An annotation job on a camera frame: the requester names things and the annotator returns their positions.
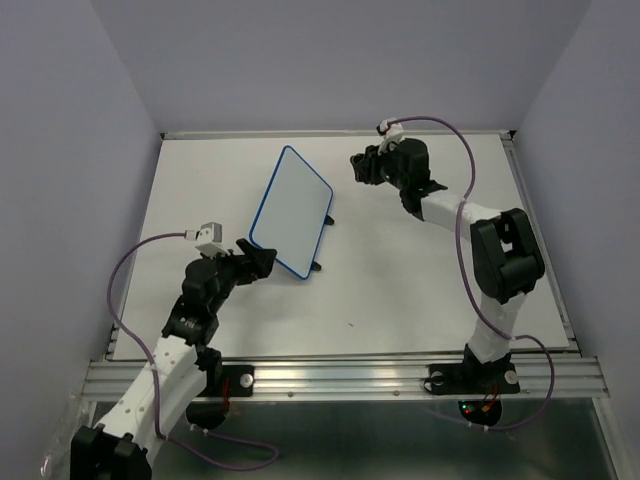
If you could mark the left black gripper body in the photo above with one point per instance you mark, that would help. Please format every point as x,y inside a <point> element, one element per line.
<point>231,272</point>

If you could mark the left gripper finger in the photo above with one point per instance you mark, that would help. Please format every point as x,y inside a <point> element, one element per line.
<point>248,249</point>
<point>262,261</point>

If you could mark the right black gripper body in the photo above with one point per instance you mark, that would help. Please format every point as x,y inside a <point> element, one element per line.
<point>386,165</point>

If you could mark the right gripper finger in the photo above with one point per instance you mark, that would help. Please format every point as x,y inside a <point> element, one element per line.
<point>368,161</point>
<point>366,176</point>

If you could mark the black whiteboard eraser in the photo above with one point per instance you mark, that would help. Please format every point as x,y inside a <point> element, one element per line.
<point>356,160</point>

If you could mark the blue framed whiteboard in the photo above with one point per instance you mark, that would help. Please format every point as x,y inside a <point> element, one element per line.
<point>290,216</point>

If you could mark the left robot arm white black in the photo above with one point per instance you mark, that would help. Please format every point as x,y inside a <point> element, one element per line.
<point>127,439</point>

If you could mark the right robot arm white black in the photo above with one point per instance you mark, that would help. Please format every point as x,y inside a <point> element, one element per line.
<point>497,252</point>

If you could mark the clear plastic bag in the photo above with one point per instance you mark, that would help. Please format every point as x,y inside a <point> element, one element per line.
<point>57,454</point>

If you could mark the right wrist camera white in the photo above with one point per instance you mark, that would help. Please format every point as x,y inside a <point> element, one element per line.
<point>391,133</point>

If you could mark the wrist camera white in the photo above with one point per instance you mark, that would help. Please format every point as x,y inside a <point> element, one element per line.
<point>391,133</point>
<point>207,239</point>

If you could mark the aluminium back rail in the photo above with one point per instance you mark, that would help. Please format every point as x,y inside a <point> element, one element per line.
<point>212,135</point>

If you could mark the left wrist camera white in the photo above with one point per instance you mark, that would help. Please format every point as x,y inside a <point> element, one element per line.
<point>207,239</point>

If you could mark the whiteboard wire stand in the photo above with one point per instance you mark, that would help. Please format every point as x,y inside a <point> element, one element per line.
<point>315,266</point>

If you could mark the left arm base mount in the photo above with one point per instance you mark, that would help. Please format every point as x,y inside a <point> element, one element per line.
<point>224,381</point>

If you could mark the aluminium front rail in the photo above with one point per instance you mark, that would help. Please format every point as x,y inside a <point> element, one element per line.
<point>386,379</point>

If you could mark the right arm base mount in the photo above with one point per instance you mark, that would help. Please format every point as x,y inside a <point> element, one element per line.
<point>479,384</point>

